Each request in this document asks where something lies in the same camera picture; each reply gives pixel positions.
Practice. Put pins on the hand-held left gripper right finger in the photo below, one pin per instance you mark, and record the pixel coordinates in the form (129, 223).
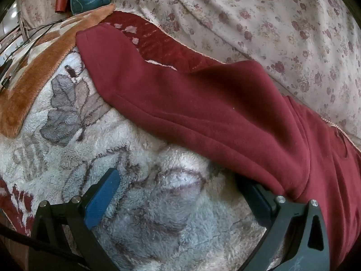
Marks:
(261, 203)

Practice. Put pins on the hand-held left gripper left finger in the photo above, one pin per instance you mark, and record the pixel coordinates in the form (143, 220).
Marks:
(102, 200)

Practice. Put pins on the maroon fleece garment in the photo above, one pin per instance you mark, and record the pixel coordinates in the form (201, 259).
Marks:
(197, 104)

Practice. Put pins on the plush floral blanket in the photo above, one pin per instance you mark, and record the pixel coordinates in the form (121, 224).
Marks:
(158, 203)

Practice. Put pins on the floral bed sheet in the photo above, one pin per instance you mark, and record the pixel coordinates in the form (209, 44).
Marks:
(253, 19)

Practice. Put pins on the floral pillow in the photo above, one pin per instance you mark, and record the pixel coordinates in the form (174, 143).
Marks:
(36, 2)

